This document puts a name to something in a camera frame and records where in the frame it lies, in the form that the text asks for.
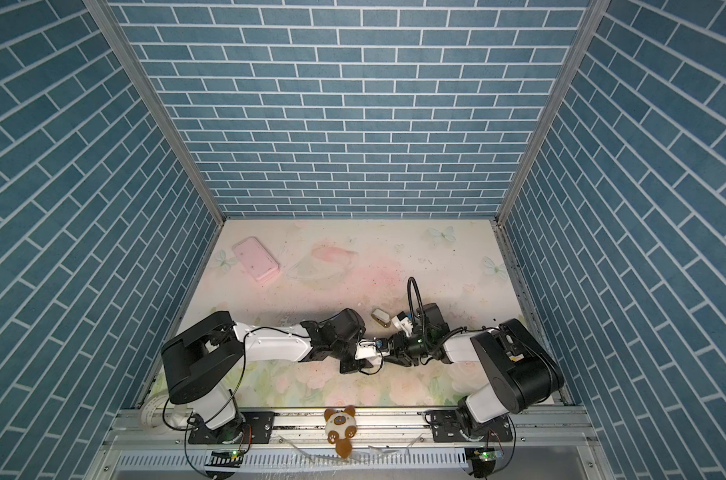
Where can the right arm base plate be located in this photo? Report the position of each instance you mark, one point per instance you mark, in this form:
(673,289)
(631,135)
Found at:
(444,423)

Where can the beige mini stapler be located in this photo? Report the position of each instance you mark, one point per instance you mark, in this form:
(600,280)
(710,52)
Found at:
(381,317)

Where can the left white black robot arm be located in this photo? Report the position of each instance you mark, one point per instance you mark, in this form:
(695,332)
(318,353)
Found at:
(196,360)

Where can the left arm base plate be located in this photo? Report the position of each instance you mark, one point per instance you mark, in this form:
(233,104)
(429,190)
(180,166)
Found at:
(248,427)

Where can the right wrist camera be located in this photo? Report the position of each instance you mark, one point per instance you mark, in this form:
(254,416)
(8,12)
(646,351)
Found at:
(403,323)

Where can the panda plush toy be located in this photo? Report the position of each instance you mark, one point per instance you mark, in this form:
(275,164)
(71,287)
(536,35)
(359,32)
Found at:
(340,429)

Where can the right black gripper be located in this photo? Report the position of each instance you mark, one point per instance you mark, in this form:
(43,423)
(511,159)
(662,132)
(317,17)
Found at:
(399,350)

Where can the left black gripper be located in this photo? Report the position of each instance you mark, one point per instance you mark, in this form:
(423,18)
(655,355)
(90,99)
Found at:
(358,365)

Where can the pink rectangular case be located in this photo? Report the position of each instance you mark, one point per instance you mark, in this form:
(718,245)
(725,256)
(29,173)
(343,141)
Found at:
(256,260)

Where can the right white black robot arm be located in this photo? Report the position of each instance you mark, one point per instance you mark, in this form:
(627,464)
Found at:
(519,371)

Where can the aluminium front rail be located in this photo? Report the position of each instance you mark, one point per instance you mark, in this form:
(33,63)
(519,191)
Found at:
(542,425)

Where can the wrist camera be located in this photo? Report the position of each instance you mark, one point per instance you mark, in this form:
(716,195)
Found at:
(403,323)
(369,348)

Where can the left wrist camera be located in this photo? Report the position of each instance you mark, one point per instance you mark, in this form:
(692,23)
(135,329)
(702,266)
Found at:
(369,348)

